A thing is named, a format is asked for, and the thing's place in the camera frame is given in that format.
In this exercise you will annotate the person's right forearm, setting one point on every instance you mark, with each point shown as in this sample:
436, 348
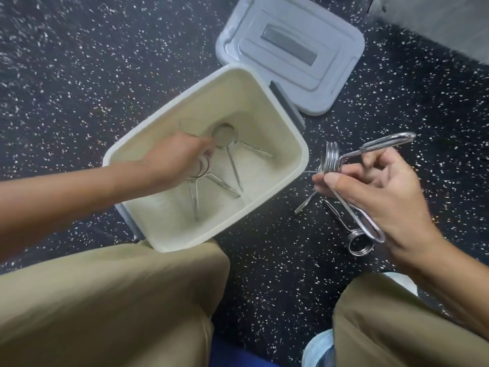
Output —
450, 278

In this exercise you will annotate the person's left hand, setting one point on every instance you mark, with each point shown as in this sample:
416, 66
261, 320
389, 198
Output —
172, 160

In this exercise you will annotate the person's right thumb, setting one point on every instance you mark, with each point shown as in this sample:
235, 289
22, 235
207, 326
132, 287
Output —
351, 191

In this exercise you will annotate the person's left leg khaki trousers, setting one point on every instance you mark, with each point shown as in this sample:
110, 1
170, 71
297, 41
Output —
107, 309

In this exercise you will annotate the person's left forearm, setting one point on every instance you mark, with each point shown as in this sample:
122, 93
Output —
76, 202

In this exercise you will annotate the person's left fingers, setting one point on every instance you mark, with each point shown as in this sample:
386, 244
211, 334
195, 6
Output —
208, 147

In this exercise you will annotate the person's right leg khaki trousers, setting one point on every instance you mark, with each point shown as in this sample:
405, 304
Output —
401, 328

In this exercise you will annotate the grey floor mat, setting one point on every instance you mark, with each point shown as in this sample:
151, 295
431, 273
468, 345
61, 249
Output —
435, 19

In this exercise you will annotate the grey plastic bin lid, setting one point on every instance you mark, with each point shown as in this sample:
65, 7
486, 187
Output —
328, 72

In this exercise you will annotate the steel spring collar clip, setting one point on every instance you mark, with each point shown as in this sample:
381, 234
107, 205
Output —
361, 246
223, 186
331, 158
233, 170

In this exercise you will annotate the cream plastic storage bin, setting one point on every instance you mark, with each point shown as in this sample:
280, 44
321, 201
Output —
263, 133

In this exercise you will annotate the blue cloth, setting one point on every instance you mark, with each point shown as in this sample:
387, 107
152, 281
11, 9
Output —
233, 355

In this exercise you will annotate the person's leg khaki trousers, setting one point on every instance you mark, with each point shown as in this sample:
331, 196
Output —
107, 309
401, 328

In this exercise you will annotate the person's right hand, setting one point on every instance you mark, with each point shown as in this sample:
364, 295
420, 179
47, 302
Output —
397, 202

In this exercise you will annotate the white shoe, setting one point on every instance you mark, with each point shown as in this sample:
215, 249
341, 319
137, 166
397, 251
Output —
317, 349
405, 280

